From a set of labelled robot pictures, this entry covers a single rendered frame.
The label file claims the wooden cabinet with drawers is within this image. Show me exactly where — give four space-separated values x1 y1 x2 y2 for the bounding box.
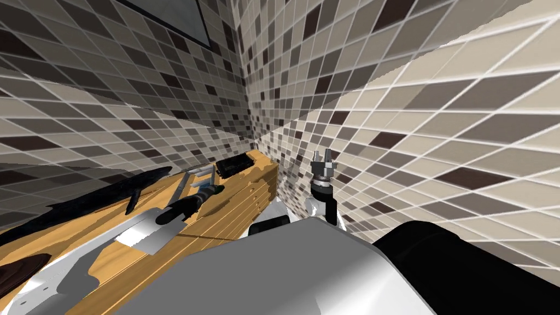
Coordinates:
0 148 280 315

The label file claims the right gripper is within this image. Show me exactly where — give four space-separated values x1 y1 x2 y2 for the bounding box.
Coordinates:
310 148 338 177

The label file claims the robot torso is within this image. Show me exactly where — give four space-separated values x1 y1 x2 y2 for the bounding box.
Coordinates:
114 199 438 315

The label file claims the black rectangular tray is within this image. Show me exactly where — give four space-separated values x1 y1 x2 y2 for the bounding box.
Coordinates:
215 153 256 180

